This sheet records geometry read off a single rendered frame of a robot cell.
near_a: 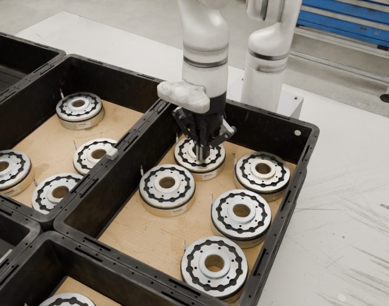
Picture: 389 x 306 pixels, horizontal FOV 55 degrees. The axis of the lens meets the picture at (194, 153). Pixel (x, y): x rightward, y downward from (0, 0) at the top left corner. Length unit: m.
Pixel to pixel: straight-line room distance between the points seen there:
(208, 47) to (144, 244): 0.34
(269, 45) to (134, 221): 0.44
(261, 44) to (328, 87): 1.79
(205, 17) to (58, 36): 1.06
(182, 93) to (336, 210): 0.49
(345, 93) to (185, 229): 2.02
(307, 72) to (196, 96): 2.16
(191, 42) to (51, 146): 0.42
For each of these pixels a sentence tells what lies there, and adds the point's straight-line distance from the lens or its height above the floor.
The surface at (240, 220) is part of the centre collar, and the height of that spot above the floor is 0.87.
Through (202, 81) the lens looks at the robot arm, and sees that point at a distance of 0.57.
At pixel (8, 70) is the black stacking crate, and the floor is 0.83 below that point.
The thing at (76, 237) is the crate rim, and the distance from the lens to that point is 0.55.
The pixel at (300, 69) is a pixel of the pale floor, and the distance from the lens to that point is 2.71.
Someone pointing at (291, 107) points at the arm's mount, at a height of 0.79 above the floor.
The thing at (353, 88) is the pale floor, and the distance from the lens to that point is 2.63.
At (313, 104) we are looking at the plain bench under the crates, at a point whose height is 0.70.
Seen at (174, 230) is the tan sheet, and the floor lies 0.83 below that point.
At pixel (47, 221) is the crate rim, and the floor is 0.93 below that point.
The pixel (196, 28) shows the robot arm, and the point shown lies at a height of 1.13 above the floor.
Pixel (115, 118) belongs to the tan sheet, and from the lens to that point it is 0.88.
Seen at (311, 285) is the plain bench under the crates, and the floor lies 0.70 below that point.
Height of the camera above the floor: 1.38
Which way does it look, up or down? 45 degrees down
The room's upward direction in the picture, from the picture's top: straight up
